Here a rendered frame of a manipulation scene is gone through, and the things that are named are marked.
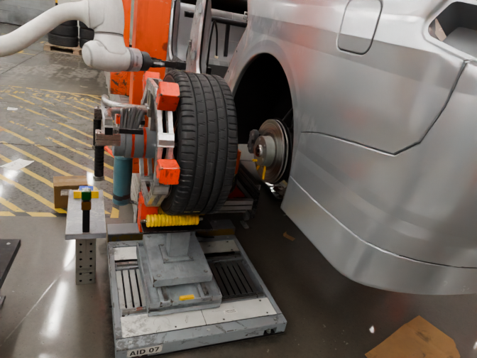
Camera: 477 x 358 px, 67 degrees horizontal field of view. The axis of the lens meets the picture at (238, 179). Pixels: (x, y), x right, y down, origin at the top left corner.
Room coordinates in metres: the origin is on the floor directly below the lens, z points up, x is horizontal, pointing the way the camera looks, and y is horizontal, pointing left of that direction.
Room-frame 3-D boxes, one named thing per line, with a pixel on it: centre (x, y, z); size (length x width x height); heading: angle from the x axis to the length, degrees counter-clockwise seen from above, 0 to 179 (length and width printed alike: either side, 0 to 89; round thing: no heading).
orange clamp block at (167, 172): (1.27, 0.27, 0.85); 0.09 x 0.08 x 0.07; 25
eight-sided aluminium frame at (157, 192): (1.55, 0.41, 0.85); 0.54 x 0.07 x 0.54; 25
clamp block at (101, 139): (1.31, 0.53, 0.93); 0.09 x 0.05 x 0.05; 115
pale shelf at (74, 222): (1.53, 0.71, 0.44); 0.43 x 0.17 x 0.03; 25
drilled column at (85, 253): (1.55, 0.72, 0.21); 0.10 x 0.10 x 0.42; 25
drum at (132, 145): (1.52, 0.48, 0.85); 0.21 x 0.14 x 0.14; 115
